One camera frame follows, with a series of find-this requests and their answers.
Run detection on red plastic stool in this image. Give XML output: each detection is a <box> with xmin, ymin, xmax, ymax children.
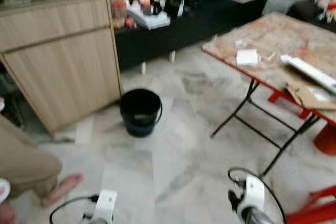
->
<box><xmin>286</xmin><ymin>185</ymin><xmax>336</xmax><ymax>224</ymax></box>

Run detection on brown cardboard envelope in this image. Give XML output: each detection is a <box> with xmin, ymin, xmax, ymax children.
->
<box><xmin>286</xmin><ymin>80</ymin><xmax>336</xmax><ymax>111</ymax></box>

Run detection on black plastic bucket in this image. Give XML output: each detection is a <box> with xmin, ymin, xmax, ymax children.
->
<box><xmin>119</xmin><ymin>89</ymin><xmax>163</xmax><ymax>137</ymax></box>

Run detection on small white box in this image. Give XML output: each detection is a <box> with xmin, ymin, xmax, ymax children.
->
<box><xmin>236</xmin><ymin>49</ymin><xmax>260</xmax><ymax>68</ymax></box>

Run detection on long white box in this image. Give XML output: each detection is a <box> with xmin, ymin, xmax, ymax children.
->
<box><xmin>280</xmin><ymin>55</ymin><xmax>336</xmax><ymax>94</ymax></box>

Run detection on clear plastic sheet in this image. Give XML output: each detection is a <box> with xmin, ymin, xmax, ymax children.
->
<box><xmin>235</xmin><ymin>38</ymin><xmax>276</xmax><ymax>62</ymax></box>

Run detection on person bare foot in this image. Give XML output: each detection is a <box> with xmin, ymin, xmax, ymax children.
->
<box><xmin>42</xmin><ymin>174</ymin><xmax>85</xmax><ymax>208</ymax></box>

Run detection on marble top folding table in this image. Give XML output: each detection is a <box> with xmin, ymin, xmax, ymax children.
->
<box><xmin>202</xmin><ymin>13</ymin><xmax>336</xmax><ymax>177</ymax></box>

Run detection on black low TV console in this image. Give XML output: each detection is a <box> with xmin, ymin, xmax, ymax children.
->
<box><xmin>114</xmin><ymin>0</ymin><xmax>270</xmax><ymax>72</ymax></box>

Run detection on black sofa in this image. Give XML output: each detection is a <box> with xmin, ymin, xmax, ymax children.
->
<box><xmin>288</xmin><ymin>0</ymin><xmax>336</xmax><ymax>33</ymax></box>

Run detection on white book stack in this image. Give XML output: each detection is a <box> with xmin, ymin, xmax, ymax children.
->
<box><xmin>128</xmin><ymin>6</ymin><xmax>171</xmax><ymax>30</ymax></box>

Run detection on small white card stand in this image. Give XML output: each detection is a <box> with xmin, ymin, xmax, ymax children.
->
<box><xmin>165</xmin><ymin>0</ymin><xmax>185</xmax><ymax>19</ymax></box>

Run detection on person leg khaki trousers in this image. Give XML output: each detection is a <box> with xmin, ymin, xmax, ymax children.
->
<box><xmin>0</xmin><ymin>114</ymin><xmax>64</xmax><ymax>199</ymax></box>

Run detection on yellow red doll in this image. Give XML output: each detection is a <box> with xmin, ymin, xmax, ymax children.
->
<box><xmin>138</xmin><ymin>0</ymin><xmax>153</xmax><ymax>16</ymax></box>

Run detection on cartoon plush pillow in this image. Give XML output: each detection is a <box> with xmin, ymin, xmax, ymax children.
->
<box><xmin>313</xmin><ymin>0</ymin><xmax>336</xmax><ymax>24</ymax></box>

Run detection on light wooden cabinet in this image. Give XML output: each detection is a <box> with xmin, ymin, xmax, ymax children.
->
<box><xmin>0</xmin><ymin>0</ymin><xmax>122</xmax><ymax>140</ymax></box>

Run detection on large red lid jar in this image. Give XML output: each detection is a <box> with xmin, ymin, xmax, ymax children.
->
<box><xmin>105</xmin><ymin>0</ymin><xmax>128</xmax><ymax>28</ymax></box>

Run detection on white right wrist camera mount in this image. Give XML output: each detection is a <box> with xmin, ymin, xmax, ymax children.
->
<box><xmin>237</xmin><ymin>176</ymin><xmax>266</xmax><ymax>217</ymax></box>

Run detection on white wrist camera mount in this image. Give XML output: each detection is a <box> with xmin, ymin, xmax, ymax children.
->
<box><xmin>94</xmin><ymin>190</ymin><xmax>118</xmax><ymax>223</ymax></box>
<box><xmin>237</xmin><ymin>176</ymin><xmax>266</xmax><ymax>217</ymax></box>

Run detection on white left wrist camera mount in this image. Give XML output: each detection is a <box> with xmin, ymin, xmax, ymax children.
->
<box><xmin>94</xmin><ymin>190</ymin><xmax>118</xmax><ymax>223</ymax></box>

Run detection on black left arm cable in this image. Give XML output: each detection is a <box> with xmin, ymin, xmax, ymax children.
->
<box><xmin>49</xmin><ymin>195</ymin><xmax>100</xmax><ymax>224</ymax></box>

